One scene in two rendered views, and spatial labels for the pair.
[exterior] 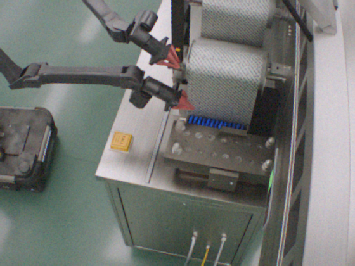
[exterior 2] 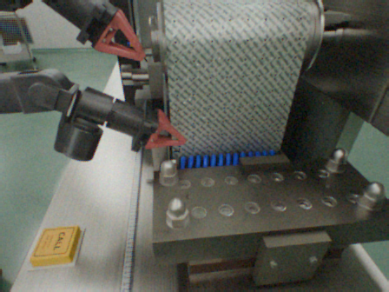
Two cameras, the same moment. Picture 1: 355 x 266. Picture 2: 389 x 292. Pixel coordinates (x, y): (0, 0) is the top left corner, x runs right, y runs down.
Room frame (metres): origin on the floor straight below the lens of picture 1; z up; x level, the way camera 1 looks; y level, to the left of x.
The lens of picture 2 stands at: (0.55, 0.06, 1.34)
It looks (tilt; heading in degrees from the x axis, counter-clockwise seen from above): 35 degrees down; 341
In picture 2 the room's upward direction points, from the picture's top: straight up
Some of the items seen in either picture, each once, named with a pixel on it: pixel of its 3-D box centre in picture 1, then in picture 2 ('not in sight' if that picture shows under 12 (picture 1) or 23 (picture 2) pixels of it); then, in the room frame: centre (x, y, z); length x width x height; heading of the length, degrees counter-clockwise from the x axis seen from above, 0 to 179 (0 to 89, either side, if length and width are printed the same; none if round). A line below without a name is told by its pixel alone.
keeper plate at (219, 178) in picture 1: (222, 180); (289, 260); (0.70, -0.16, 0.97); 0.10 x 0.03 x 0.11; 77
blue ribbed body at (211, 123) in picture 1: (217, 124); (229, 161); (0.90, -0.15, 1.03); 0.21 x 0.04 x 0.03; 77
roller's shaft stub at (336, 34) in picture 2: (275, 76); (317, 36); (0.95, -0.34, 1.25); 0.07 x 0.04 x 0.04; 77
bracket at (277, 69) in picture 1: (279, 69); (326, 15); (0.94, -0.34, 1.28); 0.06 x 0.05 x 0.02; 77
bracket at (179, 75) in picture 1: (180, 88); (152, 127); (1.05, -0.02, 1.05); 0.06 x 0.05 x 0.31; 77
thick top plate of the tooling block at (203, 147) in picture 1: (224, 152); (263, 202); (0.80, -0.17, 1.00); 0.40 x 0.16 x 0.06; 77
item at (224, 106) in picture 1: (220, 106); (229, 122); (0.92, -0.16, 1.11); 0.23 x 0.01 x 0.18; 77
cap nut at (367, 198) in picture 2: (268, 164); (373, 193); (0.72, -0.32, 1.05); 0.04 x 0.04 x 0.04
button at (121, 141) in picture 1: (121, 141); (56, 244); (0.90, 0.21, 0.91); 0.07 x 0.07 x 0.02; 77
